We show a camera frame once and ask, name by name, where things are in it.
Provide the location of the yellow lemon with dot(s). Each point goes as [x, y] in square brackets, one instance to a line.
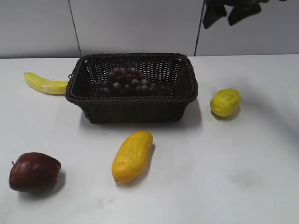
[225, 102]

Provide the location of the orange yellow mango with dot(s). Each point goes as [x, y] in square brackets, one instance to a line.
[132, 157]

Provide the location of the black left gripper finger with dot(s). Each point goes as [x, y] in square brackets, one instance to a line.
[239, 13]

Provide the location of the purple grape bunch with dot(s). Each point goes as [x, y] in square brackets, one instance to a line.
[123, 82]

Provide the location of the black wicker basket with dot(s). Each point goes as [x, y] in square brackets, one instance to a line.
[172, 73]

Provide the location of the yellow banana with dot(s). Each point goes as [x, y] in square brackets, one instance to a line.
[44, 85]

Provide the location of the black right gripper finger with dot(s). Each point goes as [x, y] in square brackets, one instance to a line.
[215, 10]

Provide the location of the dark red apple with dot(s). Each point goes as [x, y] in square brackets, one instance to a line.
[34, 172]

